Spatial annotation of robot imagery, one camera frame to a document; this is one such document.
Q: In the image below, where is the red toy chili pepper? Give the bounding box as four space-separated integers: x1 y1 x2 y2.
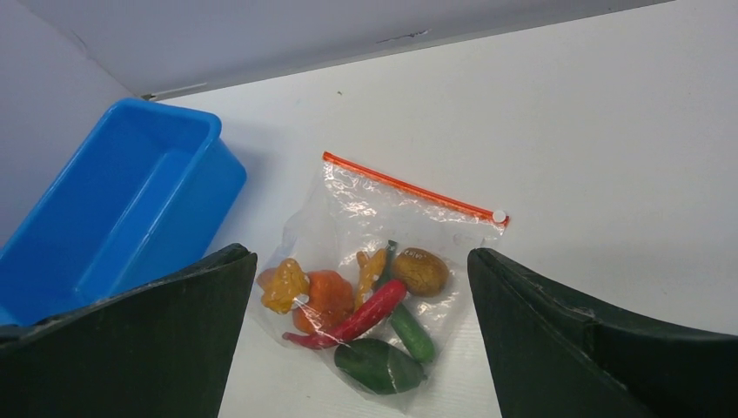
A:
282 280 407 350

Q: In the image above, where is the orange toy pumpkin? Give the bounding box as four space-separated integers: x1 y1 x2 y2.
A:
292 270 354 335

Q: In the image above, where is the yellow fried food piece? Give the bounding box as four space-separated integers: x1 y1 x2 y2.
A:
354 248 387 311

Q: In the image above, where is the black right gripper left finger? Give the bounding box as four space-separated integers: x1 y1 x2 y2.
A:
1 244 258 417

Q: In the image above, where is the green toy avocado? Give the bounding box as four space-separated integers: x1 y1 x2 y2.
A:
333 338 426 395

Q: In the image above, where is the golden fried nugget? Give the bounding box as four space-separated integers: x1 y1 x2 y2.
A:
257 258 309 314

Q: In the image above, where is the round brown fried ball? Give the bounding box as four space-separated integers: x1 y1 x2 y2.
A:
404 247 450 298

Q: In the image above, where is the blue plastic bin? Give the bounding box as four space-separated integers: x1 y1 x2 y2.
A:
1 98 247 327

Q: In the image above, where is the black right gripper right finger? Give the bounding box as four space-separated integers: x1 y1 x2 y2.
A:
467 248 737 417

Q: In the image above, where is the green toy chili pepper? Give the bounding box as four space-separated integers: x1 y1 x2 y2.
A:
372 240 436 363

